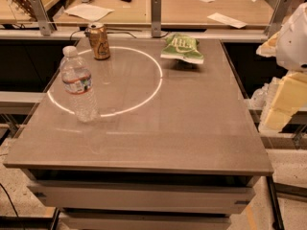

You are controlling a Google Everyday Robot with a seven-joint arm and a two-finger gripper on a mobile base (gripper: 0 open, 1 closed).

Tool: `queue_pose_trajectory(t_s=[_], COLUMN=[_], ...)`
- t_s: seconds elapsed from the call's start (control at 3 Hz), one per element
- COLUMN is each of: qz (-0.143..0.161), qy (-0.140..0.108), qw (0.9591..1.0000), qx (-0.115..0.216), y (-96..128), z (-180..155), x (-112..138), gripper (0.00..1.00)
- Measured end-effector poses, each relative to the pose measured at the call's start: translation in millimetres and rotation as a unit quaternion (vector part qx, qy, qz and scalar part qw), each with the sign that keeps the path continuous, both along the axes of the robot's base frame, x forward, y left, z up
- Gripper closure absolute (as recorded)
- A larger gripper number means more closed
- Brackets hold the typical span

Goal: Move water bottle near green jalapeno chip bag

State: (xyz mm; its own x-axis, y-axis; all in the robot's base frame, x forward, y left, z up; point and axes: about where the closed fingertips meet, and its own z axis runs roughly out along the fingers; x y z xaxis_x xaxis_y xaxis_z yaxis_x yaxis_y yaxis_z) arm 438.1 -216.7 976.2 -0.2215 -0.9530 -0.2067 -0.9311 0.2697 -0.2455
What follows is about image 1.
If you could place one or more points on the metal bracket post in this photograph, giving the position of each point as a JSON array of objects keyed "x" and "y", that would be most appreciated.
[
  {"x": 45, "y": 25},
  {"x": 156, "y": 18},
  {"x": 278, "y": 15}
]

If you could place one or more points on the left metal bracket post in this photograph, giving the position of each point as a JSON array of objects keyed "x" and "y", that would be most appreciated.
[{"x": 45, "y": 25}]

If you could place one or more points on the clear sanitizer bottle left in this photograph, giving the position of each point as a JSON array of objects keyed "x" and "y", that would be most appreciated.
[{"x": 259, "y": 96}]

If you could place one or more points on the green jalapeno chip bag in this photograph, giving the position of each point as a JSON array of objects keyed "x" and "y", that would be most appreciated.
[{"x": 182, "y": 47}]

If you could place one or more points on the right metal bracket post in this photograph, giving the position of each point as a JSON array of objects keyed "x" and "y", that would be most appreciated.
[{"x": 278, "y": 15}]

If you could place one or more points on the white drawer cabinet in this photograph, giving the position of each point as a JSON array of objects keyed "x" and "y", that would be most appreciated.
[{"x": 143, "y": 203}]

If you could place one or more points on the gold soda can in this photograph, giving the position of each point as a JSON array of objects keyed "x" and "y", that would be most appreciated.
[{"x": 97, "y": 36}]

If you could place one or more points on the white paper slip right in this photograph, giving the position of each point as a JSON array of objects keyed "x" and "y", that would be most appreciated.
[{"x": 227, "y": 20}]

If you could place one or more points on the clear plastic water bottle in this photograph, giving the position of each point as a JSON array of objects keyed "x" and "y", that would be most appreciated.
[{"x": 77, "y": 81}]

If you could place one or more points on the middle metal bracket post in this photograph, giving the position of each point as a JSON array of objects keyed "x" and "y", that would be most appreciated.
[{"x": 156, "y": 18}]

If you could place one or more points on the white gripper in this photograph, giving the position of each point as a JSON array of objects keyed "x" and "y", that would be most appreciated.
[{"x": 294, "y": 43}]

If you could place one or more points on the white paper sheet left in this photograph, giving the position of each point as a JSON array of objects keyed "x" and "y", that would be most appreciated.
[{"x": 88, "y": 12}]

